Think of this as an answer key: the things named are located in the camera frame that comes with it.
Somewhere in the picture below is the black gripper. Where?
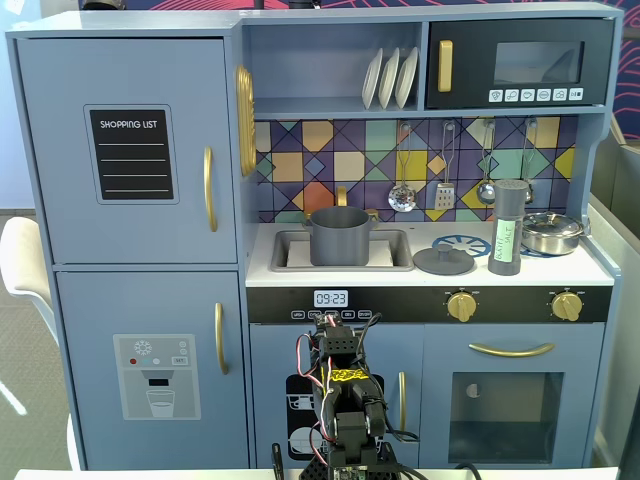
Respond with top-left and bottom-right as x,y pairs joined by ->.
313,312 -> 358,335

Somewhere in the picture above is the gray salt shaker green label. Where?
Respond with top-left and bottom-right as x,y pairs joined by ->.
487,178 -> 527,277

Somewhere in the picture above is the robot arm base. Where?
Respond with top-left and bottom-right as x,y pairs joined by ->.
299,439 -> 401,480

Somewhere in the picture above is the white clock display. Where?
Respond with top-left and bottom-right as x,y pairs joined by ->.
313,289 -> 350,309

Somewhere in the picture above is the blue dishwasher door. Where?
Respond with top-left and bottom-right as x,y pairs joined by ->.
249,323 -> 425,469

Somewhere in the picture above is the black dishwasher sticker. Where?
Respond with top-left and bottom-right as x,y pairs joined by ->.
285,372 -> 386,461

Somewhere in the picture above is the gray plastic pot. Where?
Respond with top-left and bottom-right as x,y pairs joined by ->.
301,205 -> 380,267

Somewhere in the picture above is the gray toy sink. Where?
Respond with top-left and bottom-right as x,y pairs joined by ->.
269,228 -> 416,274

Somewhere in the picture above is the oven door with window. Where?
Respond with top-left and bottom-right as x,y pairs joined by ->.
422,324 -> 606,466

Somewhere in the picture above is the gray pot lid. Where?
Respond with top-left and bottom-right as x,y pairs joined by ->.
412,243 -> 476,276

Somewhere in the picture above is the gold stove knob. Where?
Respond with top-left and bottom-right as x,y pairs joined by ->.
446,291 -> 478,323
550,292 -> 584,322

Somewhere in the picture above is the metal skimmer spoon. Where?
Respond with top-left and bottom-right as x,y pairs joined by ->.
387,122 -> 419,214

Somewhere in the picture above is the metal slotted spatula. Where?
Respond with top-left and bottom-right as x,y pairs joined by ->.
432,121 -> 457,211

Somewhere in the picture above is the gray ice dispenser sticker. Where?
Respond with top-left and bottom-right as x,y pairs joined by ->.
112,333 -> 202,421

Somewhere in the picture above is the metal ladle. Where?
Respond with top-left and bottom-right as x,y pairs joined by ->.
475,119 -> 498,206

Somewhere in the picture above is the steel pot with lid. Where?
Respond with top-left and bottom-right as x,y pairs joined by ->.
519,210 -> 587,256

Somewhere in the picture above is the fridge door with ice dispenser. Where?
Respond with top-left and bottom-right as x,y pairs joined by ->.
54,269 -> 251,470

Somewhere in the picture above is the white toy plate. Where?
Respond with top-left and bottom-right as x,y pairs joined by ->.
393,46 -> 420,110
377,47 -> 401,110
360,47 -> 385,111

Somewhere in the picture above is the blue toy kitchen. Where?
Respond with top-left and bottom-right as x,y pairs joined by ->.
4,2 -> 626,471

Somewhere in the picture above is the metal hanging utensil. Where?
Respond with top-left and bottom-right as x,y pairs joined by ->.
519,118 -> 540,204

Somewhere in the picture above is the black shopping list sticker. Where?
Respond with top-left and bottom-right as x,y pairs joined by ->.
82,103 -> 181,206

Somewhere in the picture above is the white chair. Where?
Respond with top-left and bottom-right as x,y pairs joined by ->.
0,215 -> 81,471

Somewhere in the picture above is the fridge door with shopping list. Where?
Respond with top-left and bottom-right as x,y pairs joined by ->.
14,37 -> 239,266

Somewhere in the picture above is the red white servo wire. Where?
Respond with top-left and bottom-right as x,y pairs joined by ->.
294,333 -> 341,446

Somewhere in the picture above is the gold dishwasher handle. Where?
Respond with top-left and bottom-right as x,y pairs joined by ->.
397,370 -> 408,434

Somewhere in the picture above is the short gold fridge handle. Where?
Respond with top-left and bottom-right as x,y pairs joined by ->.
213,301 -> 230,376

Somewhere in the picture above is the gold oven handle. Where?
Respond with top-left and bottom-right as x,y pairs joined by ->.
468,341 -> 556,359

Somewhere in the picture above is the long gold fridge handle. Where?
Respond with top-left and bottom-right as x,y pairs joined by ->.
202,145 -> 220,234

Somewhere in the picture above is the thick black cable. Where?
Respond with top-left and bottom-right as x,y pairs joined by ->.
399,462 -> 484,476

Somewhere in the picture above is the gold microwave handle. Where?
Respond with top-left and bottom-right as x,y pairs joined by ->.
437,39 -> 454,94

